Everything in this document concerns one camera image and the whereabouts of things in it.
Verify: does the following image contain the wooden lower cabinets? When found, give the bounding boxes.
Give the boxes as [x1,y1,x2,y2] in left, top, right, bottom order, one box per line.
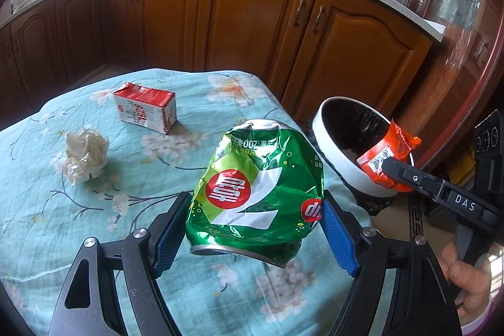
[0,0,438,132]

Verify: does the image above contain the red white carton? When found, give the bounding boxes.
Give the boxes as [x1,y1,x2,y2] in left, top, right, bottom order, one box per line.
[113,82,176,134]

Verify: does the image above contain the person's right forearm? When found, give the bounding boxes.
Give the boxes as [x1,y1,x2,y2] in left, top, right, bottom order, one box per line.
[459,300,497,336]

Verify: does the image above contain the white rimmed bin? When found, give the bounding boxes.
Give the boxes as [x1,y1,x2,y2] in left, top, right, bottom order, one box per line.
[311,97,414,214]

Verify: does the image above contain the red snack wrapper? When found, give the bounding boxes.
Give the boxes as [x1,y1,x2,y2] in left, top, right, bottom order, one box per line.
[356,117,422,189]

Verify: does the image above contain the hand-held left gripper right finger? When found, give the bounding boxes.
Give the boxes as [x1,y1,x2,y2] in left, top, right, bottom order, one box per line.
[321,191,463,336]

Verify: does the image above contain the person's right hand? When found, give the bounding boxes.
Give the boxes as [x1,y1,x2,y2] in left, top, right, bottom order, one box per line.
[438,242,493,325]

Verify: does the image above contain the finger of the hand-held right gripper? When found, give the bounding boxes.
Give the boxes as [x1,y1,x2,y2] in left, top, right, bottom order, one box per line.
[383,157,499,228]

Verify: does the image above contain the teal floral tablecloth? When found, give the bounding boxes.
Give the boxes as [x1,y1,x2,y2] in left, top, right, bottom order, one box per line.
[0,67,375,336]

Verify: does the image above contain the crumpled white paper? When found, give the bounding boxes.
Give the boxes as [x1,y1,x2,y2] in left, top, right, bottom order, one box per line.
[63,127,110,185]

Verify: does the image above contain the dark patterned floor mat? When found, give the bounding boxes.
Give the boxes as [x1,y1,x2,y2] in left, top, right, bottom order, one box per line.
[405,198,428,240]

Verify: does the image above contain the wooden glass door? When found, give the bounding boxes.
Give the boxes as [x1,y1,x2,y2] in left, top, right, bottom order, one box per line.
[398,0,504,179]

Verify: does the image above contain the crushed green can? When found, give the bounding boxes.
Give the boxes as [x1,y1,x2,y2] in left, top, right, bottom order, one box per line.
[185,119,325,269]

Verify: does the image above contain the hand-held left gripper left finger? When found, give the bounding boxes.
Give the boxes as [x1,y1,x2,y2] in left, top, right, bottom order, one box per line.
[49,191,193,336]

